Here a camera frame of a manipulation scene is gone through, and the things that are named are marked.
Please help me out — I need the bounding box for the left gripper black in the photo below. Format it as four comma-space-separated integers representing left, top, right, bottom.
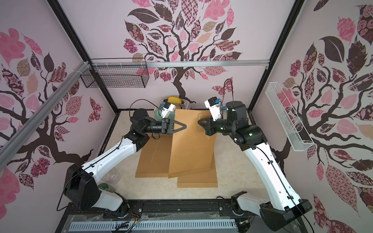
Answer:
142, 118, 186, 134

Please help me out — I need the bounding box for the brown file bag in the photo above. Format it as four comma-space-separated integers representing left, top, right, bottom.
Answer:
177, 154, 218, 188
135, 135, 173, 178
168, 109, 216, 178

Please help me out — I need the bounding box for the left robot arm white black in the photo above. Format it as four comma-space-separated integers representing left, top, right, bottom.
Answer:
62, 109, 186, 217

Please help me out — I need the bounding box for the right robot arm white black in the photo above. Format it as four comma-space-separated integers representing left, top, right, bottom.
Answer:
198, 97, 312, 231

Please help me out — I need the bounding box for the mint green toaster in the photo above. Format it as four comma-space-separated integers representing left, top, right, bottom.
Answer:
154, 102, 167, 121

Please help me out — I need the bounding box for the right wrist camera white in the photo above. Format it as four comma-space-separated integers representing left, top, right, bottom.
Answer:
205, 97, 222, 121

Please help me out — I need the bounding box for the white string of left bag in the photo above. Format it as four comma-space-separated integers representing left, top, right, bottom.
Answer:
150, 139, 159, 164

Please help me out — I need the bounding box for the aluminium rail back wall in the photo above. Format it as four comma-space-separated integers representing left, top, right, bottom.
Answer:
92, 60, 270, 68

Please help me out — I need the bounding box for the aluminium rail wall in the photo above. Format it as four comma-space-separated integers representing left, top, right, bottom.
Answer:
92, 60, 270, 68
1, 61, 88, 170

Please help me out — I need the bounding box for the black wire basket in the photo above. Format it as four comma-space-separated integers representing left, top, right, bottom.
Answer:
80, 57, 150, 88

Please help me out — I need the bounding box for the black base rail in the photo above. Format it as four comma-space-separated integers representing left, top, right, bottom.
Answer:
56, 198, 272, 233

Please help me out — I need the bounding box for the white wire shelf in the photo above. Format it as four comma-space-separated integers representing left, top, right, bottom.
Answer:
265, 82, 315, 151

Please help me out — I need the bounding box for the white slotted cable duct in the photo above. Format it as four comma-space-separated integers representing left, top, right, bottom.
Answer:
67, 219, 237, 233

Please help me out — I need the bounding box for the aluminium rail left wall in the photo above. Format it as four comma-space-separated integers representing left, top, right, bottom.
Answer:
1, 61, 88, 170

